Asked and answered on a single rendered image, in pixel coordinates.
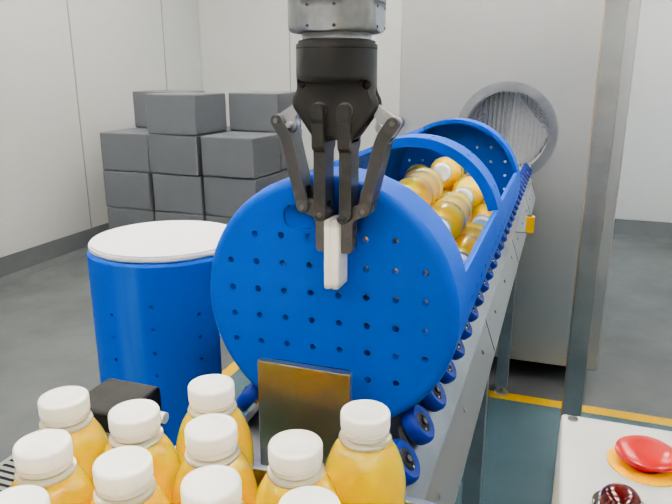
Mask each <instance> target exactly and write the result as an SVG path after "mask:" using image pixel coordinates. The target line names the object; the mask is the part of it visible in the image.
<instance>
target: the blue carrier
mask: <svg viewBox="0 0 672 504"><path fill-rule="evenodd" d="M464 146H465V147H464ZM476 146H479V148H477V147H476ZM490 146H493V148H491V147H490ZM445 156H446V157H449V158H450V159H452V160H454V161H455V162H456V163H458V164H459V165H460V166H462V167H463V168H464V169H465V170H466V171H467V172H468V173H469V174H470V176H471V177H472V178H473V179H474V181H475V182H476V184H477V185H478V187H479V189H480V190H481V192H482V195H483V197H484V199H485V202H486V206H487V210H488V211H493V212H492V214H491V216H490V217H489V219H488V221H487V223H486V225H485V227H484V228H483V230H482V232H481V234H480V236H479V238H478V239H477V241H476V243H475V245H474V247H473V249H472V250H471V252H470V254H469V256H468V258H467V260H466V261H465V263H464V262H463V259H462V256H461V253H460V251H459V248H458V246H457V244H456V242H455V240H454V238H453V236H452V234H451V232H450V231H449V229H448V227H447V226H446V224H445V223H444V222H443V220H442V219H441V218H440V216H439V215H438V214H437V213H436V212H435V210H434V209H433V208H432V207H431V206H430V205H429V204H428V203H427V202H426V201H425V200H424V199H422V198H421V197H420V196H419V195H418V194H416V193H415V192H414V191H412V190H411V189H409V188H408V187H406V186H405V185H403V184H401V183H400V182H399V181H400V180H401V179H403V177H404V174H405V172H406V170H407V169H408V168H409V167H410V166H412V165H414V164H424V165H426V166H428V167H429V168H430V166H431V164H432V163H433V162H434V161H435V159H438V158H440V157H445ZM409 159H411V161H409ZM422 159H424V161H422ZM490 160H492V161H493V162H490ZM504 160H506V161H507V162H504ZM491 174H492V175H491ZM504 174H506V176H504ZM503 188H505V190H503ZM519 189H520V170H519V165H518V162H517V159H516V156H515V154H514V152H513V150H512V148H511V147H510V145H509V144H508V142H507V141H506V140H505V139H504V138H503V137H502V136H501V135H500V134H499V133H498V132H497V131H496V130H494V129H493V128H491V127H490V126H488V125H486V124H484V123H482V122H479V121H476V120H472V119H467V118H448V119H443V120H439V121H436V122H434V123H431V124H428V125H426V126H424V127H422V128H419V129H417V130H414V131H412V132H409V133H406V134H404V135H401V136H398V137H396V138H395V139H394V141H393V145H392V148H391V152H390V156H389V160H388V164H387V167H386V171H385V175H384V179H383V183H382V187H381V190H380V194H379V198H378V202H377V206H376V209H375V211H374V212H373V213H371V214H370V215H368V216H367V217H365V218H360V219H358V220H357V236H356V237H357V240H356V248H355V251H353V252H352V253H351V254H347V282H346V283H344V284H343V285H342V286H341V287H340V288H339V289H338V290H332V288H331V289H325V288H324V252H322V251H317V249H316V236H315V220H314V218H313V217H312V216H310V215H308V214H306V213H300V212H299V211H298V210H297V207H296V203H295V199H294V195H293V190H292V186H291V182H290V178H286V179H283V180H281V181H278V182H276V183H273V184H271V185H269V186H267V187H266V188H264V189H262V190H261V191H259V192H258V193H256V194H255V195H253V196H252V197H251V198H250V199H248V200H247V201H246V202H245V203H244V204H243V205H242V206H241V207H240V208H239V209H238V210H237V211H236V213H235V214H234V215H233V216H232V218H231V219H230V221H229V222H228V224H227V225H226V227H225V229H224V231H223V233H222V234H221V237H220V239H219V241H218V244H217V247H216V250H215V254H214V258H213V262H212V269H211V279H210V291H211V302H212V308H213V313H214V317H215V321H216V324H217V327H218V330H219V333H220V335H221V338H222V340H223V342H224V344H225V346H226V348H227V350H228V352H229V354H230V355H231V357H232V358H233V360H234V362H235V363H236V364H237V366H238V367H239V368H240V370H241V371H242V372H243V374H244V375H245V376H246V377H247V378H248V379H249V380H250V381H251V382H252V383H253V384H254V385H255V386H256V387H257V388H258V371H257V360H258V359H259V358H260V357H264V358H270V359H273V358H275V359H281V360H287V361H294V362H300V363H306V364H313V365H319V366H326V367H332V368H338V369H345V370H349V371H352V373H353V385H352V401H355V400H362V399H367V400H374V401H378V402H381V403H383V404H384V405H386V406H387V407H388V409H389V411H390V418H392V417H395V416H397V415H399V414H401V413H403V412H405V411H407V410H409V409H410V408H412V407H413V406H415V405H416V404H417V403H419V402H420V401H421V400H422V399H424V398H425V397H426V396H427V395H428V394H429V393H430V392H431V391H432V390H433V389H434V387H435V386H436V385H437V384H438V382H439V381H440V380H441V378H442V377H443V375H444V374H445V372H446V370H447V368H448V366H449V364H450V362H451V360H452V358H453V355H454V353H455V350H456V348H457V345H458V343H459V340H460V338H461V336H462V333H463V331H464V328H465V326H466V323H467V321H468V318H469V316H470V314H471V311H472V309H473V306H474V304H475V301H476V299H477V296H478V294H479V292H480V289H481V287H482V284H483V282H484V279H485V277H486V274H487V272H488V270H489V267H490V265H491V262H492V260H493V257H494V255H495V252H496V250H497V247H498V245H499V243H500V240H501V238H502V235H503V233H504V230H505V228H506V225H507V223H508V221H509V218H510V216H511V213H512V211H513V208H514V206H515V203H516V201H517V198H518V194H519ZM310 235H311V236H310ZM365 237H367V238H368V240H367V239H366V238H365ZM395 238H396V239H398V242H396V241H395ZM311 263H312V264H311ZM366 266H367V267H368V268H369V269H367V268H366ZM395 268H397V269H398V271H396V270H395ZM425 270H426V271H428V272H429V273H426V272H425ZM339 293H340V294H341V295H340V294H339ZM367 295H368V296H369V297H368V296H367ZM395 297H396V298H398V300H397V299H396V298H395ZM425 300H427V301H428V302H426V301H425ZM396 326H397V327H398V328H397V327H396ZM425 329H427V330H428V331H427V330H425ZM397 354H398V355H397ZM425 357H427V358H425Z"/></svg>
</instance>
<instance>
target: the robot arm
mask: <svg viewBox="0 0 672 504"><path fill-rule="evenodd" d="M287 8H288V30H289V31H290V32H291V33H294V34H300V35H302V40H299V41H298V44H296V80H297V90H296V92H295V95H294V97H293V100H292V104H293V105H291V106H290V107H289V108H287V109H286V110H285V111H283V112H282V113H280V114H274V115H272V117H271V119H270V122H271V124H272V126H273V128H274V129H275V131H276V133H277V134H278V136H279V138H280V140H281V144H282V148H283V152H284V157H285V161H286V165H287V169H288V174H289V178H290V182H291V186H292V190H293V195H294V199H295V203H296V207H297V210H298V211H299V212H300V213H306V214H308V215H310V216H312V217H313V218H314V220H315V236H316V249H317V251H322V252H324V288H325V289H331V288H332V290H338V289H339V288H340V287H341V286H342V285H343V284H344V283H346V282H347V254H351V253H352V252H353V251H355V248H356V240H357V237H356V236H357V220H358V219H360V218H365V217H367V216H368V215H370V214H371V213H373V212H374V211H375V209H376V206H377V202H378V198H379V194H380V190H381V187H382V183H383V179H384V175H385V171H386V167H387V164H388V160H389V156H390V152H391V148H392V145H393V141H394V139H395V138H396V136H397V135H398V133H399V132H400V130H401V129H402V128H403V126H404V124H405V121H404V119H403V117H401V116H395V115H393V114H392V113H391V112H389V111H388V110H387V109H385V108H384V107H382V100H381V97H380V95H379V93H378V90H377V55H378V44H376V41H374V40H371V35H376V34H381V33H383V32H384V31H385V29H386V0H287ZM299 117H300V119H301V120H302V122H303V123H304V125H305V126H306V128H307V129H308V131H309V132H310V134H311V146H312V150H313V178H314V188H313V184H312V180H311V175H310V171H309V167H308V162H307V158H306V154H305V149H304V145H303V141H302V137H301V134H300V131H299V127H300V121H299ZM374 118H376V124H375V131H376V132H377V133H378V134H377V136H376V139H375V141H374V144H373V148H372V152H371V156H370V160H369V164H368V168H367V172H366V176H365V180H364V184H363V188H362V192H361V196H360V200H359V204H358V194H359V149H360V144H361V135H362V134H363V133H364V131H365V130H366V129H367V127H368V126H369V125H370V123H371V122H372V120H373V119H374ZM336 140H337V149H338V152H339V215H333V216H332V214H334V213H335V211H336V209H334V210H333V200H334V148H335V143H336Z"/></svg>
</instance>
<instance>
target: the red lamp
mask: <svg viewBox="0 0 672 504"><path fill-rule="evenodd" d="M599 503H600V504H642V501H641V497H640V495H639V494H638V493H637V492H636V491H635V490H634V489H633V488H632V487H630V486H628V485H625V484H622V483H610V484H607V485H605V486H604V487H602V489H601V491H600V494H599Z"/></svg>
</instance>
